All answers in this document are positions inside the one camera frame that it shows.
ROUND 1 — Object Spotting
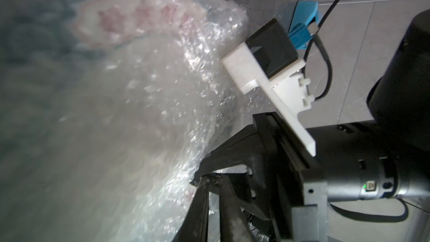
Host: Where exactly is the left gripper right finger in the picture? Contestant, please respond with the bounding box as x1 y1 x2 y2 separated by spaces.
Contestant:
219 175 255 242

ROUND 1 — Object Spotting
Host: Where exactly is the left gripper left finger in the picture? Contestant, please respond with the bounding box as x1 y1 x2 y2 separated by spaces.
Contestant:
173 177 210 242

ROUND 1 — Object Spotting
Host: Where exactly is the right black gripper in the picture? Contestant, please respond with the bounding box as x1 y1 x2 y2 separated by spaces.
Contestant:
193 113 398 242

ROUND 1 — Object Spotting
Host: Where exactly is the clear bubble wrap sheet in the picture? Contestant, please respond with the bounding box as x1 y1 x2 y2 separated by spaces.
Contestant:
1 0 253 242

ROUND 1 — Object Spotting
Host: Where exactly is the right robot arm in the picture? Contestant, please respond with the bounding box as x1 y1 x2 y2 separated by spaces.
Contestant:
175 11 430 242

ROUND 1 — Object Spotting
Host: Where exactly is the blue tape dispenser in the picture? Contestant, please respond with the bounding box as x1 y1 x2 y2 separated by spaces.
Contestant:
286 1 321 50

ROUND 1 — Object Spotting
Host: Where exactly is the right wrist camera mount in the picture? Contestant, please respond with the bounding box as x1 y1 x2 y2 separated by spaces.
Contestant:
222 19 318 157

